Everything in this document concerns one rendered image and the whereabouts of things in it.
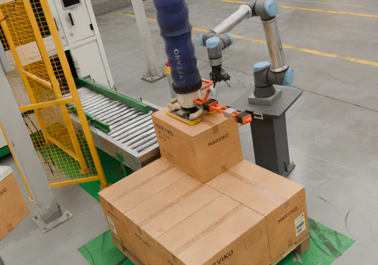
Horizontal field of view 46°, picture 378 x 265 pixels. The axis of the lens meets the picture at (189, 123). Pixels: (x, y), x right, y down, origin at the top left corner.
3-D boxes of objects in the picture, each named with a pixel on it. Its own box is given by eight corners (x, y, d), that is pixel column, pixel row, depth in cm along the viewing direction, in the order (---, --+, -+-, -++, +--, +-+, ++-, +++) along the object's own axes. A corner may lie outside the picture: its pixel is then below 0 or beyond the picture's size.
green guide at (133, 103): (79, 84, 571) (77, 77, 567) (86, 81, 577) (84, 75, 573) (147, 113, 452) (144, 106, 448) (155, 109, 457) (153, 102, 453)
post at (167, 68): (183, 152, 480) (163, 66, 435) (188, 149, 484) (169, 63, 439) (187, 154, 475) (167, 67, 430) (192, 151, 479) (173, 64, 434)
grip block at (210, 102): (202, 109, 321) (201, 102, 318) (212, 104, 325) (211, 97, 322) (209, 112, 314) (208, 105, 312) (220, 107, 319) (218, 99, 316)
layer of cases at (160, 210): (111, 232, 360) (97, 192, 342) (203, 174, 409) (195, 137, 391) (205, 318, 271) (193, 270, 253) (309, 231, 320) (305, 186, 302)
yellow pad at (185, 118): (166, 114, 350) (164, 108, 347) (176, 109, 354) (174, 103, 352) (191, 126, 324) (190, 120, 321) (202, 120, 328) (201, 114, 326)
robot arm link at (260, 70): (260, 78, 388) (257, 59, 380) (277, 80, 378) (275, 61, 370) (251, 85, 379) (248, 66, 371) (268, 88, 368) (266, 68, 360)
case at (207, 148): (161, 156, 374) (150, 113, 356) (198, 137, 392) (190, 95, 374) (202, 183, 327) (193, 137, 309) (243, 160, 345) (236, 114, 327)
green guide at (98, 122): (40, 100, 545) (38, 94, 541) (48, 97, 550) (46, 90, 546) (101, 136, 426) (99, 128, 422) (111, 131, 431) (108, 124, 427)
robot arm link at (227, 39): (219, 31, 301) (208, 37, 293) (233, 31, 293) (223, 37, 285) (221, 44, 305) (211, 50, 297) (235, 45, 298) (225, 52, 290)
